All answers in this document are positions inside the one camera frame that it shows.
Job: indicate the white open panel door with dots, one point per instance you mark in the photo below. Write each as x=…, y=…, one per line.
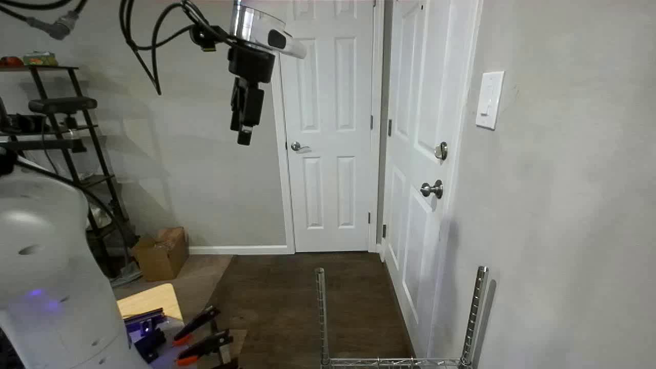
x=418, y=104

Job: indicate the black metal shelf rack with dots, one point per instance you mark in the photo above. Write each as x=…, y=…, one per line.
x=64, y=140

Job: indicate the round silver door knob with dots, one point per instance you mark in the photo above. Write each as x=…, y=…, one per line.
x=432, y=189

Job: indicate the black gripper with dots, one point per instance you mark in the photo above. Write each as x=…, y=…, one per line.
x=252, y=99

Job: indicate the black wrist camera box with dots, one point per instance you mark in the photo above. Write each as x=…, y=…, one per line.
x=251, y=63

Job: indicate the perforated metal rail frame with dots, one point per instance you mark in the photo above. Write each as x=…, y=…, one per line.
x=320, y=321

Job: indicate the white wall light switch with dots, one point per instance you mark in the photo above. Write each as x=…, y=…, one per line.
x=489, y=99

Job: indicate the silver deadbolt lock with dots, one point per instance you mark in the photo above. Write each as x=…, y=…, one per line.
x=442, y=151

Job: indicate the light wooden board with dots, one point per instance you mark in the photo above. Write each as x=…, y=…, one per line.
x=148, y=299

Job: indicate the white closed panel door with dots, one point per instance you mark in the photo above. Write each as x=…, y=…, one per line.
x=331, y=130

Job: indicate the yellow green box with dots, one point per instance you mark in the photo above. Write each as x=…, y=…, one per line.
x=39, y=59

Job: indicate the blue lit electronics box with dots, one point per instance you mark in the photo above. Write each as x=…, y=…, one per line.
x=147, y=332

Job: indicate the orange black clamp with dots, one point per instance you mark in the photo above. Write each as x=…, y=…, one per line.
x=195, y=323
x=206, y=346

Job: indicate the brown cardboard box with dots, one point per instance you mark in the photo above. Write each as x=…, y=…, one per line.
x=161, y=254

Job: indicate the red item on shelf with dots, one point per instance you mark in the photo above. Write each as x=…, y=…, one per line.
x=11, y=63

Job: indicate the black foam roll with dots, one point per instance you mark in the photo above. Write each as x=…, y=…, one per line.
x=62, y=106

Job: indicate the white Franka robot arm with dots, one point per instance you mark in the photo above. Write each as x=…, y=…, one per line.
x=47, y=274

